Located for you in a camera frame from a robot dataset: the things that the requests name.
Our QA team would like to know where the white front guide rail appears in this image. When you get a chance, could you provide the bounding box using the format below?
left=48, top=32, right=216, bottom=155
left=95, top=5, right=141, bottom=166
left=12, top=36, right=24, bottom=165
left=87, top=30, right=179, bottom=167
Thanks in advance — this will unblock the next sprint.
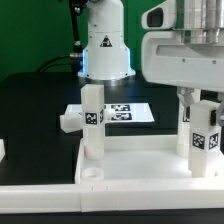
left=0, top=178, right=224, bottom=214

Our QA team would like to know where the white marker paper sheet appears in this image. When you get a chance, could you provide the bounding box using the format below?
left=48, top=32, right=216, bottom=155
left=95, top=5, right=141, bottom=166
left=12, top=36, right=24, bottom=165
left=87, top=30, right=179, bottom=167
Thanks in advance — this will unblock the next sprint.
left=63, top=102, right=155, bottom=125

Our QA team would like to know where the white desk top tray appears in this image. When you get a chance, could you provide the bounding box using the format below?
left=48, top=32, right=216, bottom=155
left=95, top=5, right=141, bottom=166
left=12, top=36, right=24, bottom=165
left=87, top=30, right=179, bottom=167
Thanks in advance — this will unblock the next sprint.
left=75, top=135, right=224, bottom=189

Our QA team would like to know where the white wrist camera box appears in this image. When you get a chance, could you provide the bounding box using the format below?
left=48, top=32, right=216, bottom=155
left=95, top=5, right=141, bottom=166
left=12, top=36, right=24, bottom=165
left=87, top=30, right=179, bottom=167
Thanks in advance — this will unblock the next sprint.
left=141, top=0, right=177, bottom=30

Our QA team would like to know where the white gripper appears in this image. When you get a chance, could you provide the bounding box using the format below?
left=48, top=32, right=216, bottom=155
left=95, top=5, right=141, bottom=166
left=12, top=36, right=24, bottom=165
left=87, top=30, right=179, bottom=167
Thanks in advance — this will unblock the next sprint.
left=141, top=31, right=224, bottom=126

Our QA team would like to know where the white block left edge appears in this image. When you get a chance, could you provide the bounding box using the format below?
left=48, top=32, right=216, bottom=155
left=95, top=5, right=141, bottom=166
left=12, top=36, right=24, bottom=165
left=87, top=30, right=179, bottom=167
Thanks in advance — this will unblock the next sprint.
left=0, top=139, right=5, bottom=162

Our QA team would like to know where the black cable at base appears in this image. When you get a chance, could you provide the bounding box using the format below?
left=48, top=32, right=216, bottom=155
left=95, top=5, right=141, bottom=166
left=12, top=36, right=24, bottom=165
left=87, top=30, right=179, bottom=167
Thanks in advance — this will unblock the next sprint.
left=35, top=54, right=84, bottom=73

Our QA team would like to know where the black pole behind robot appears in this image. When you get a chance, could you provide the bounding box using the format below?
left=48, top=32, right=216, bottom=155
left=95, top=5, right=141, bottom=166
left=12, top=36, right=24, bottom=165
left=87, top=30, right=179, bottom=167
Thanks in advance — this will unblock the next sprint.
left=69, top=0, right=88, bottom=53

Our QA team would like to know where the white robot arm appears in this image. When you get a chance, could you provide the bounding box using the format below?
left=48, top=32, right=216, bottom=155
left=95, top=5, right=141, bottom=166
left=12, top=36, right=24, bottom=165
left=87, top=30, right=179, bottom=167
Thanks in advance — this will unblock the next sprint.
left=80, top=0, right=224, bottom=126

